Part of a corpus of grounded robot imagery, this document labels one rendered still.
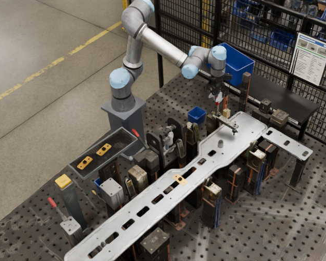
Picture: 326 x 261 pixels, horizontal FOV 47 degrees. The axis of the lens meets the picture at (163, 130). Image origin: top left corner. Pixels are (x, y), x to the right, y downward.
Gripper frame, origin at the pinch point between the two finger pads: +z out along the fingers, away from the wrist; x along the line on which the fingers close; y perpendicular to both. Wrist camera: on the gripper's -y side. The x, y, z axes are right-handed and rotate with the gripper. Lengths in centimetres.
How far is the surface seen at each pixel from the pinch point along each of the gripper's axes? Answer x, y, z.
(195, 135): 0.1, 18.6, 16.6
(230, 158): 24.1, 16.5, 19.5
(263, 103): 14.9, -27.0, 11.7
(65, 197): -16, 99, 11
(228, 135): 12.4, 2.7, 19.5
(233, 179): 31.8, 22.0, 27.0
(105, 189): -3, 83, 9
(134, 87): -164, -64, 120
